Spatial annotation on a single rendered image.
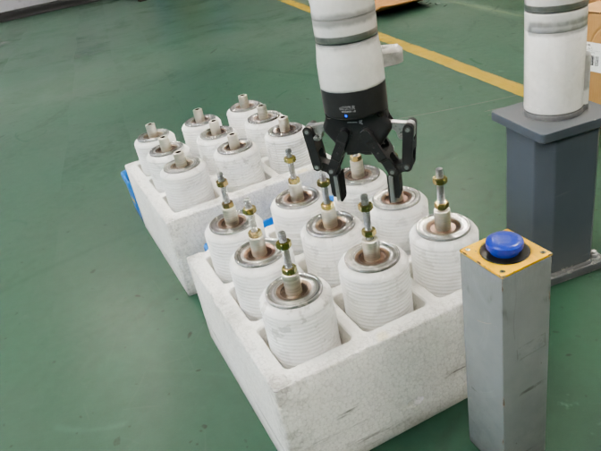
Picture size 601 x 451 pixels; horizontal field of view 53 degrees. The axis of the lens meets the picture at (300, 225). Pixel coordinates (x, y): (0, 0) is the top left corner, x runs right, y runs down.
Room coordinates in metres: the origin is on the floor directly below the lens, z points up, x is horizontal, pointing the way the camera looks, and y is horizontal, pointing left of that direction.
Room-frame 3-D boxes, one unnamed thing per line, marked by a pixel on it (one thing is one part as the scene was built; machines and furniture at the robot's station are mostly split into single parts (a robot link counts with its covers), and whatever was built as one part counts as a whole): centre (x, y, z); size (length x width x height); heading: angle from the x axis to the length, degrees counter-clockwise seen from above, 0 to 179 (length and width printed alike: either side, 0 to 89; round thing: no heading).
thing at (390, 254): (0.69, -0.09, 0.25); 0.08 x 0.08 x 0.01
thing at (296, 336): (0.65, 0.02, 0.16); 0.10 x 0.10 x 0.18
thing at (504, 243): (0.56, -0.22, 0.32); 0.04 x 0.04 x 0.02
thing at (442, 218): (0.73, -0.20, 0.26); 0.02 x 0.02 x 0.03
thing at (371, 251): (0.69, -0.09, 0.26); 0.02 x 0.02 x 0.03
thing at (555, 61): (0.95, -0.45, 0.39); 0.09 x 0.09 x 0.17; 12
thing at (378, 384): (0.80, -0.05, 0.09); 0.39 x 0.39 x 0.18; 20
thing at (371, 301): (0.69, -0.09, 0.16); 0.10 x 0.10 x 0.18
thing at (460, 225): (0.73, -0.20, 0.25); 0.08 x 0.08 x 0.01
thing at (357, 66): (0.70, -0.10, 0.53); 0.11 x 0.09 x 0.06; 154
